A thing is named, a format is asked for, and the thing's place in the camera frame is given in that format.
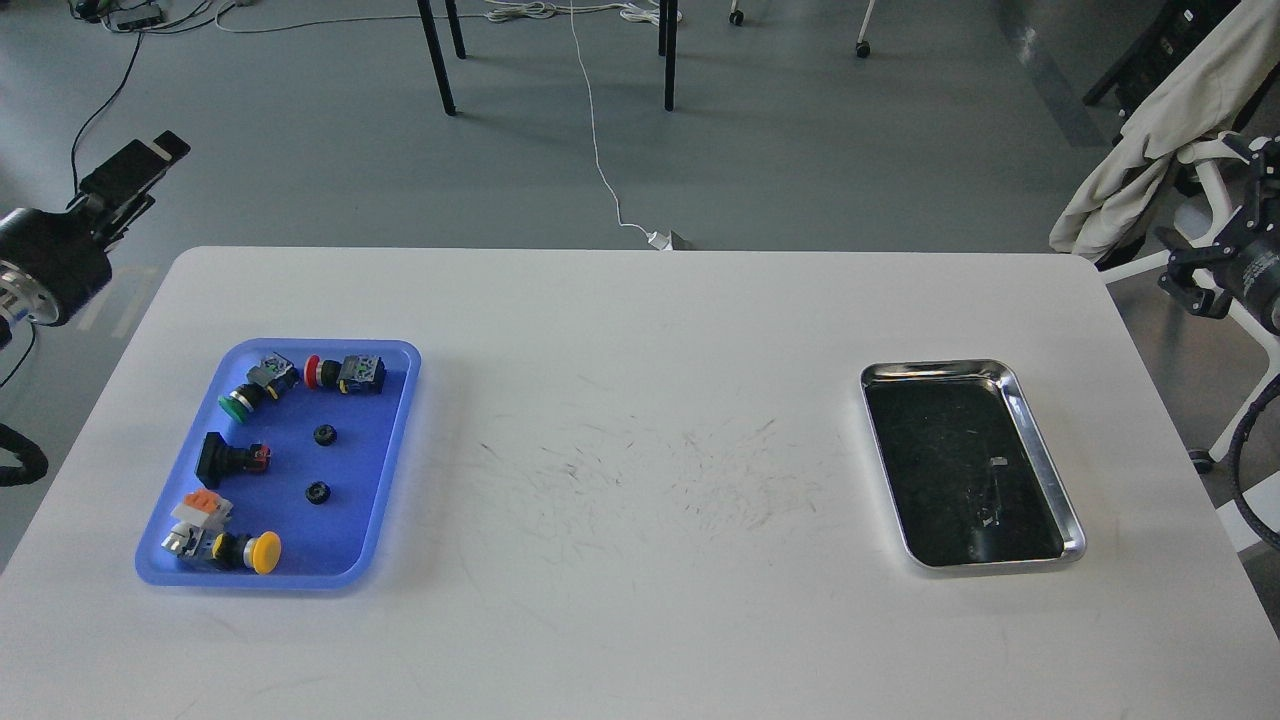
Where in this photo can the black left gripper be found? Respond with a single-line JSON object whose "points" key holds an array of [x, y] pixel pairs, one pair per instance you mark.
{"points": [[54, 263]]}

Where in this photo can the silver metal tray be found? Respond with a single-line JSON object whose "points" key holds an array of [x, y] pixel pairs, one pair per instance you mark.
{"points": [[972, 485]]}

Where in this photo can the green push button switch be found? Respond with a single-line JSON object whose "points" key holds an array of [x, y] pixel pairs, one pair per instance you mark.
{"points": [[269, 379]]}

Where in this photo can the black push button switch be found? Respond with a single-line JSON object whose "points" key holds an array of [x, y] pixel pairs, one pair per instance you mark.
{"points": [[218, 460]]}

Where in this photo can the blue plastic tray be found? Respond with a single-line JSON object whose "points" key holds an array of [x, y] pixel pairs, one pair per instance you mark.
{"points": [[323, 546]]}

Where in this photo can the orange white switch block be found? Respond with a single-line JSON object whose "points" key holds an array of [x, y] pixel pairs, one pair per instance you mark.
{"points": [[204, 509]]}

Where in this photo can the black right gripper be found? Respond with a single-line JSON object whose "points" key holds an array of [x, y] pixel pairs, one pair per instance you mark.
{"points": [[1191, 275]]}

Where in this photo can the small black gear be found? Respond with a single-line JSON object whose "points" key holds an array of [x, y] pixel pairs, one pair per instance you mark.
{"points": [[317, 493], [325, 435]]}

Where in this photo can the red push button switch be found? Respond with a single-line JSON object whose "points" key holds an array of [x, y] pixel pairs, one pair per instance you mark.
{"points": [[355, 374]]}

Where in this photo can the yellow push button switch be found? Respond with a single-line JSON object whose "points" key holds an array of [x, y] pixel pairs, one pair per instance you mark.
{"points": [[225, 551]]}

